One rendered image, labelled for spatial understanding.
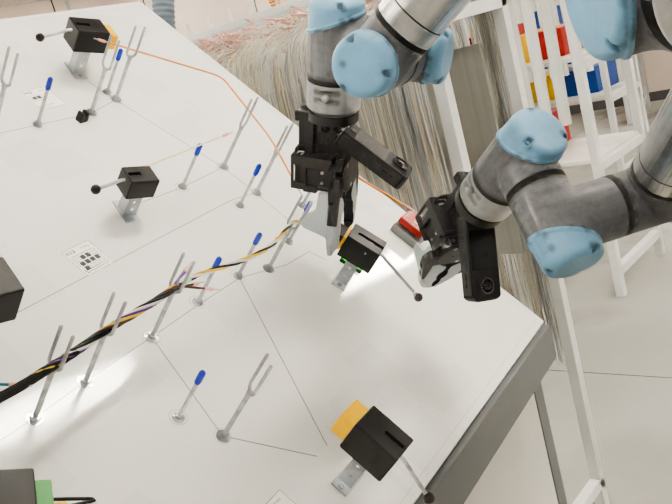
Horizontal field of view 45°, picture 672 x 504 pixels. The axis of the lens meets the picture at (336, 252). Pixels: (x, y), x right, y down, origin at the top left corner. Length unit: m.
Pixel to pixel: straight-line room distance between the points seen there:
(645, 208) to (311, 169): 0.46
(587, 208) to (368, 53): 0.30
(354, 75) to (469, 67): 1.24
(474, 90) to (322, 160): 1.06
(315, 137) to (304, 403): 0.37
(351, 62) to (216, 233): 0.42
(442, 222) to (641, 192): 0.28
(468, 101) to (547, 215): 1.25
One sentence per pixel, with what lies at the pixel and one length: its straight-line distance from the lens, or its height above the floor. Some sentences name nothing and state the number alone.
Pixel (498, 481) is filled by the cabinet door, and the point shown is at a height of 0.71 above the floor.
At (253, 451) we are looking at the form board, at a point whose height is 1.00.
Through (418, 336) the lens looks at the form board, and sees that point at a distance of 1.26.
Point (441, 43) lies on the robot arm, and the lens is 1.04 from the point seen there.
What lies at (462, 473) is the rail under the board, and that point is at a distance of 1.15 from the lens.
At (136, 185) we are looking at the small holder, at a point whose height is 1.31.
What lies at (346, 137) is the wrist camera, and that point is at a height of 1.30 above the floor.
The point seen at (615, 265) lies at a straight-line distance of 3.94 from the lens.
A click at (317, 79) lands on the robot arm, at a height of 1.39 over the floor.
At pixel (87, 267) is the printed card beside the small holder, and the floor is 1.24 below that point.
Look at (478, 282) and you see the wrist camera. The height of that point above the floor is 1.08.
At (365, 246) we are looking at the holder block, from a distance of 1.20.
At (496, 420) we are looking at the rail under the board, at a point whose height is 0.84.
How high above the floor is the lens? 1.42
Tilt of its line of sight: 14 degrees down
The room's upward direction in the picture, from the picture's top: 15 degrees counter-clockwise
